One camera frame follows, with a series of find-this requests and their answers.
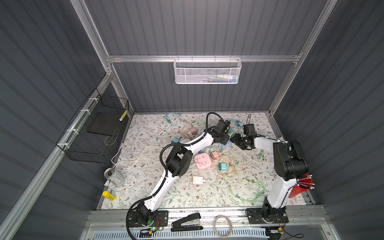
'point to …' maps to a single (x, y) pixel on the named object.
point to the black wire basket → (93, 134)
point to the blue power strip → (229, 143)
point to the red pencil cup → (304, 184)
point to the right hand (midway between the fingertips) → (234, 141)
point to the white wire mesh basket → (207, 70)
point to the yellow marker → (106, 194)
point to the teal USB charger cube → (222, 166)
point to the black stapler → (190, 223)
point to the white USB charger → (198, 180)
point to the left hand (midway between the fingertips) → (225, 137)
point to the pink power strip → (203, 160)
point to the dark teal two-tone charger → (175, 140)
